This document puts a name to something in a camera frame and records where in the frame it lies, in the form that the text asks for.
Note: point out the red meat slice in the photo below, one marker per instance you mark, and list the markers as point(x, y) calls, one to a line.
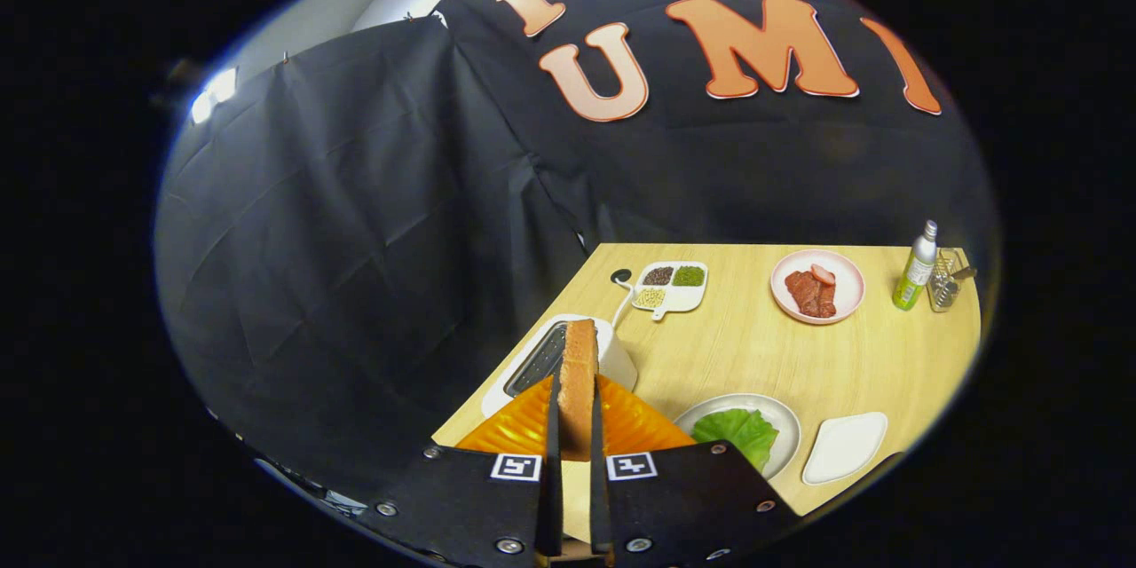
point(824, 273)

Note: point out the black backdrop cloth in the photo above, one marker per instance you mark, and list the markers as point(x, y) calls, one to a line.
point(355, 240)

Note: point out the round white plate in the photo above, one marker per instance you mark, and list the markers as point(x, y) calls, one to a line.
point(788, 435)

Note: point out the green lettuce leaf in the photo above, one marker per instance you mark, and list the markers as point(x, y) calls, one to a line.
point(737, 435)

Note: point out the silver bottle with green label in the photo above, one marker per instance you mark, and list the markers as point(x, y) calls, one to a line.
point(914, 271)

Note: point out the toasted brown bread slice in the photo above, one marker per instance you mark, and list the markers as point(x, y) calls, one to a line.
point(579, 382)

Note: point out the brown braised meat chunk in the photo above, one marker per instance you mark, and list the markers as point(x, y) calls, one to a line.
point(809, 295)

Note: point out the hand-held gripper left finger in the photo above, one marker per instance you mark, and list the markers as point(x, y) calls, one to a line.
point(554, 479)

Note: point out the white toaster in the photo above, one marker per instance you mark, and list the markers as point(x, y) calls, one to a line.
point(621, 364)

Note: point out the square white plate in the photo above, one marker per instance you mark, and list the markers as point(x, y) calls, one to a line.
point(843, 448)

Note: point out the white divided condiment dish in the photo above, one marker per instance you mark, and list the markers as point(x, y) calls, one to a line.
point(672, 288)

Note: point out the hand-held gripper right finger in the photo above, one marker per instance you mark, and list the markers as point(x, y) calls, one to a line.
point(598, 479)

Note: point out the pink round plate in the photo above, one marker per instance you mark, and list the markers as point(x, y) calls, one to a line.
point(850, 288)

